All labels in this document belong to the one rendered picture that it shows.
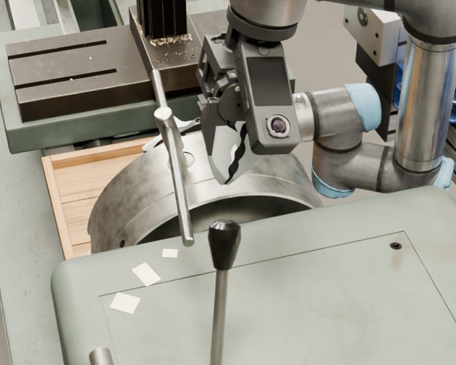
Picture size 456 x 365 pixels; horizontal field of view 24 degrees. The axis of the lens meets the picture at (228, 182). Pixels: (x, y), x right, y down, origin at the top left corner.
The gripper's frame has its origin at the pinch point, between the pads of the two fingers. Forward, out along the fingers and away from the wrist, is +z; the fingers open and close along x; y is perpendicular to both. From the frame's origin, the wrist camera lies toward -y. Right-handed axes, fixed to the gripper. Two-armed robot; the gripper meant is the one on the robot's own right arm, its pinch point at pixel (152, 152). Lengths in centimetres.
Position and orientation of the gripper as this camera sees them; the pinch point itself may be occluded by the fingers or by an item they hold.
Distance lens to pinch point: 154.0
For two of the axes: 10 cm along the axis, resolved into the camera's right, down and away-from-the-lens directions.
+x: 0.0, -7.3, -6.8
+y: -2.6, -6.6, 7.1
